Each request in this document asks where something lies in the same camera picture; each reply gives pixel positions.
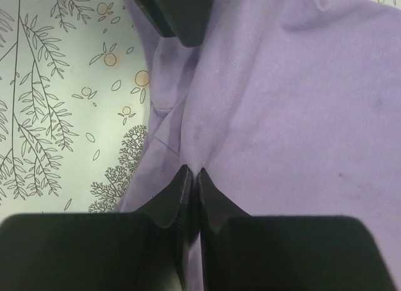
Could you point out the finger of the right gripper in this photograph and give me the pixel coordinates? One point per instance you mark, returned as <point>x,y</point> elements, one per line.
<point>186,20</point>

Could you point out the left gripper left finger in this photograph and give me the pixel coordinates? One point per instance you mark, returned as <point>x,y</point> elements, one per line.
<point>147,249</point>

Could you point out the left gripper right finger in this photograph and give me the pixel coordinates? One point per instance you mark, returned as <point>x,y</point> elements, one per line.
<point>244,252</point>

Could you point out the floral patterned table mat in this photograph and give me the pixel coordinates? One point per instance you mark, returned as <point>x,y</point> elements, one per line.
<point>75,104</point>

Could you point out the purple t shirt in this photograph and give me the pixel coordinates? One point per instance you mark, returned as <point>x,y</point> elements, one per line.
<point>291,106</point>

